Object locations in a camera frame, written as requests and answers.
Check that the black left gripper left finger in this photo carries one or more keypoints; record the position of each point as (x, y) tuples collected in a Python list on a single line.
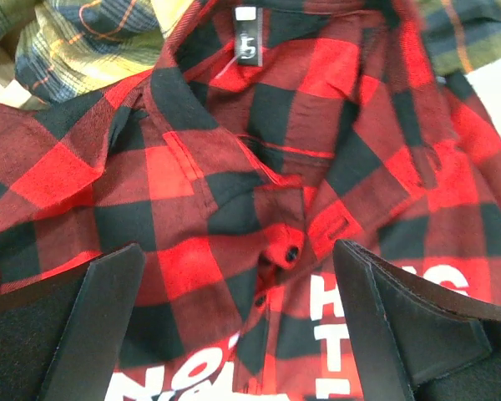
[(60, 337)]

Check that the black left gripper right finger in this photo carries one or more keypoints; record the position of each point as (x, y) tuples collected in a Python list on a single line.
[(413, 339)]

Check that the red black plaid shirt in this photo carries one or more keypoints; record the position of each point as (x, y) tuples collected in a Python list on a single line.
[(237, 180)]

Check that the yellow plaid shirt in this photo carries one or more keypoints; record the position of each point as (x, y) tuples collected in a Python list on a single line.
[(53, 51)]

